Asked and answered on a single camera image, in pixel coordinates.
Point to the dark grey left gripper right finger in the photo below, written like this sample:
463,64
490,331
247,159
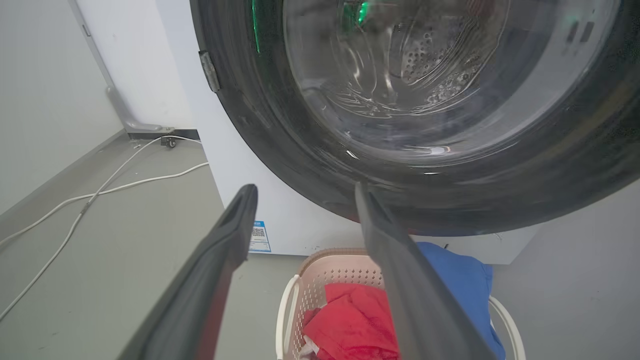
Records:
420,300

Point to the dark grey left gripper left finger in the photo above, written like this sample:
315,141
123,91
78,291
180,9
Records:
200,290

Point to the white front-load washing machine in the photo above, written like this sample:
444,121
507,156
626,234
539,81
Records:
450,100

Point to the white washing machine body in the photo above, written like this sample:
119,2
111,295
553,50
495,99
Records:
260,200

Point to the blue garment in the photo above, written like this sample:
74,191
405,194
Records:
465,290

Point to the red garment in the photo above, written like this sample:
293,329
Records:
355,325

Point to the blue QR code sticker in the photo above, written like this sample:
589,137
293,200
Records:
259,236

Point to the pink perforated laundry basket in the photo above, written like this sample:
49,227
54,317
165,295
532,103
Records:
320,285

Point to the white cloth piece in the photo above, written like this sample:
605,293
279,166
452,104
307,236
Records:
309,348

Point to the small black caster wheel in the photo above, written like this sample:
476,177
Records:
171,142

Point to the grey metal stand leg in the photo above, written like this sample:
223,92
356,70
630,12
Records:
120,110

